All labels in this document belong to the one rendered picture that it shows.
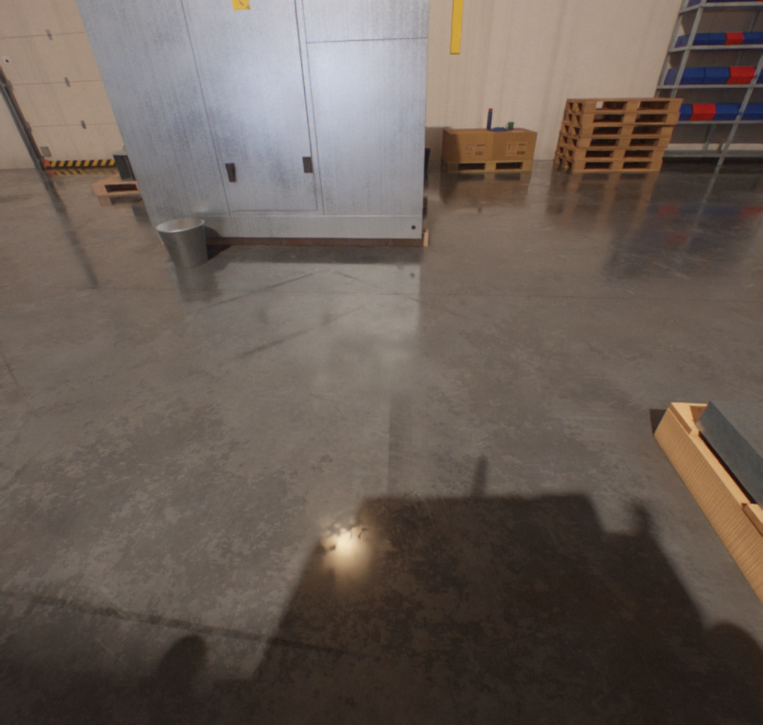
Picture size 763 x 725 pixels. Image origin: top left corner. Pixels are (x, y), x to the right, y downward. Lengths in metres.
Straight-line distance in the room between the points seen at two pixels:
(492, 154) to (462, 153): 0.42
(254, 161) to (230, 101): 0.36
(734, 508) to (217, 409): 1.60
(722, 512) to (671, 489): 0.14
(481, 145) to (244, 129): 3.83
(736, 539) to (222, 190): 3.11
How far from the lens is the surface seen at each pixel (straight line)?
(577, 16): 7.48
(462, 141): 6.01
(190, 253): 2.99
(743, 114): 7.98
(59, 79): 9.27
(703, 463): 1.43
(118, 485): 1.50
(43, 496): 1.61
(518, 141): 6.20
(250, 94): 2.93
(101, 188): 6.24
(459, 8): 3.49
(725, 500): 1.38
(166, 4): 3.15
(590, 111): 6.45
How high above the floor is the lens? 1.00
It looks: 33 degrees down
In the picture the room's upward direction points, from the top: 2 degrees counter-clockwise
